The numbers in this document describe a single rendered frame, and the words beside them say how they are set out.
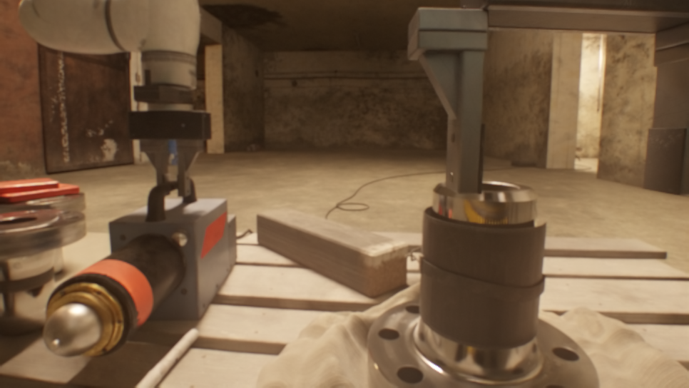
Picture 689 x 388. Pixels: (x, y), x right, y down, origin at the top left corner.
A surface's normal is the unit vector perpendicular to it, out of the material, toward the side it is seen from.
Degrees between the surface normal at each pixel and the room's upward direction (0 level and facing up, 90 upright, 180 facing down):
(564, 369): 0
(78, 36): 128
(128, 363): 0
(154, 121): 90
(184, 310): 90
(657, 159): 90
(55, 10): 116
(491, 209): 90
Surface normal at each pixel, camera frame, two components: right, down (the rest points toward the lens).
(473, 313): -0.34, 0.10
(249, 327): 0.01, -0.99
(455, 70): 0.00, 0.11
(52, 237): 0.94, 0.04
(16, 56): 0.99, 0.03
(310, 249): -0.74, 0.07
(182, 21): 0.78, 0.10
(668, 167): -1.00, -0.01
